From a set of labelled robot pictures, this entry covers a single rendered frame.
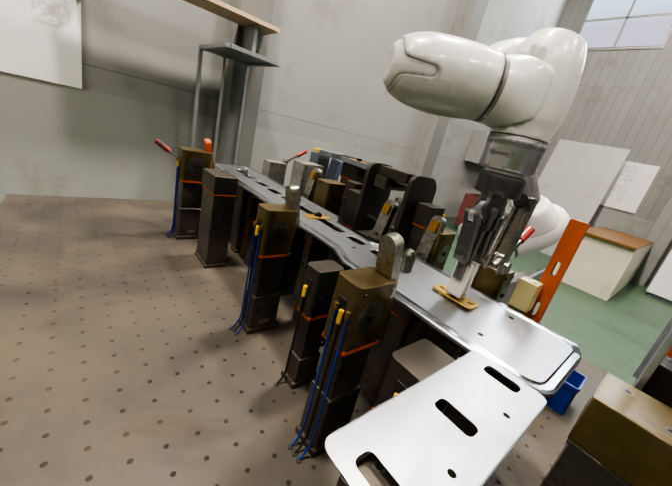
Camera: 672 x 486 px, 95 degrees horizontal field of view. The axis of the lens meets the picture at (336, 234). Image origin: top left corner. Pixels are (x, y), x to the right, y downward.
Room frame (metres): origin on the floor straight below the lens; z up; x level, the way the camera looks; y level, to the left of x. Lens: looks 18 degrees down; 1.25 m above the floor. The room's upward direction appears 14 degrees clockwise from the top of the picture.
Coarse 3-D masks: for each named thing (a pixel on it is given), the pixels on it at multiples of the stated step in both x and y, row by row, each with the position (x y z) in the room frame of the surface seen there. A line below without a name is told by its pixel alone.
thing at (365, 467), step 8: (368, 456) 0.20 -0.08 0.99; (360, 464) 0.20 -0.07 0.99; (368, 464) 0.20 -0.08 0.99; (376, 464) 0.20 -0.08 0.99; (360, 472) 0.19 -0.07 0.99; (368, 472) 0.19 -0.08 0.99; (376, 472) 0.19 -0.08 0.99; (384, 472) 0.19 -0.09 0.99; (344, 480) 0.18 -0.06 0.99; (368, 480) 0.18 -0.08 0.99; (376, 480) 0.19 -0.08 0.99; (384, 480) 0.19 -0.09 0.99; (392, 480) 0.19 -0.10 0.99
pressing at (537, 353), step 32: (256, 192) 1.02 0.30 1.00; (320, 224) 0.82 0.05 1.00; (352, 256) 0.64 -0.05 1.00; (416, 256) 0.74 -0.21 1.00; (416, 288) 0.56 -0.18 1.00; (448, 320) 0.46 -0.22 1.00; (480, 320) 0.49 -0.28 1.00; (512, 320) 0.52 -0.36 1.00; (480, 352) 0.40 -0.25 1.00; (512, 352) 0.41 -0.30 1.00; (544, 352) 0.44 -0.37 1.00; (576, 352) 0.47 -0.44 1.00; (544, 384) 0.36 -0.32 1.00
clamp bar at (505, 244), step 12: (516, 204) 0.64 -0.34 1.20; (528, 204) 0.66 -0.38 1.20; (516, 216) 0.67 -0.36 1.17; (528, 216) 0.65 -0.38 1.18; (504, 228) 0.66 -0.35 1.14; (516, 228) 0.66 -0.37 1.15; (504, 240) 0.66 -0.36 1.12; (516, 240) 0.64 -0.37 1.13; (492, 252) 0.66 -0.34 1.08; (504, 252) 0.65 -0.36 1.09
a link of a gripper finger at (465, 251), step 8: (464, 216) 0.52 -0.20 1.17; (480, 216) 0.51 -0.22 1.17; (464, 224) 0.52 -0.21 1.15; (472, 224) 0.51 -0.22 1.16; (464, 232) 0.52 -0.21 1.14; (472, 232) 0.51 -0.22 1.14; (464, 240) 0.52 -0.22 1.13; (472, 240) 0.51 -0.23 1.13; (456, 248) 0.53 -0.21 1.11; (464, 248) 0.52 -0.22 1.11; (464, 256) 0.52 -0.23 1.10
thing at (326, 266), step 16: (320, 272) 0.54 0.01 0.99; (336, 272) 0.57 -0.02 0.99; (304, 288) 0.55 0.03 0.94; (320, 288) 0.55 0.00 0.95; (304, 304) 0.56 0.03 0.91; (320, 304) 0.55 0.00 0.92; (304, 320) 0.56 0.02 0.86; (320, 320) 0.57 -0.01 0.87; (304, 336) 0.55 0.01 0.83; (320, 336) 0.58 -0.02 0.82; (304, 352) 0.56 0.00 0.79; (288, 368) 0.57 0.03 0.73; (304, 368) 0.56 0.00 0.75; (288, 384) 0.55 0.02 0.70
